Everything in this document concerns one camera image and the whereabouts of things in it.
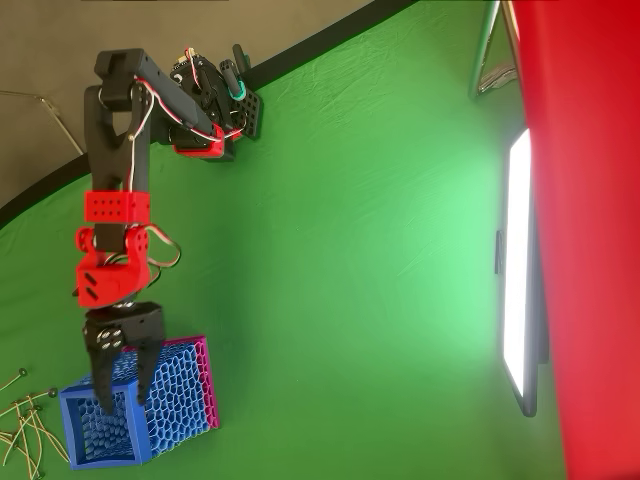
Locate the blue and pink lattice basket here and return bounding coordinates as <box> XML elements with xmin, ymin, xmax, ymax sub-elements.
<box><xmin>58</xmin><ymin>334</ymin><xmax>222</xmax><ymax>471</ymax></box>

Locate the green cloth with black rim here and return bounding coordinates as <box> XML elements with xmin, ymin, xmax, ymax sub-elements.
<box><xmin>0</xmin><ymin>0</ymin><xmax>569</xmax><ymax>480</ymax></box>

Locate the black LED light panel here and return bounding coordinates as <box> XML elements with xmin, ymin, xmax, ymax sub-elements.
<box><xmin>494</xmin><ymin>127</ymin><xmax>551</xmax><ymax>419</ymax></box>

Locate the chrome tube stand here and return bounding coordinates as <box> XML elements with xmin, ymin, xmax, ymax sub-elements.
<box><xmin>468</xmin><ymin>0</ymin><xmax>522</xmax><ymax>100</ymax></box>

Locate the red blurred foreground object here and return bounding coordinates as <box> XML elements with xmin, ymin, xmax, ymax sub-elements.
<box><xmin>509</xmin><ymin>0</ymin><xmax>640</xmax><ymax>480</ymax></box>

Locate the white floor cable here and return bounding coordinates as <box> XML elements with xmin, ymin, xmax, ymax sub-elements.
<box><xmin>0</xmin><ymin>89</ymin><xmax>85</xmax><ymax>155</ymax></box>

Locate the black clamp with teal ring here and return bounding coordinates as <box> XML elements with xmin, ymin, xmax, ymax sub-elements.
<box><xmin>218</xmin><ymin>43</ymin><xmax>251</xmax><ymax>104</ymax></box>

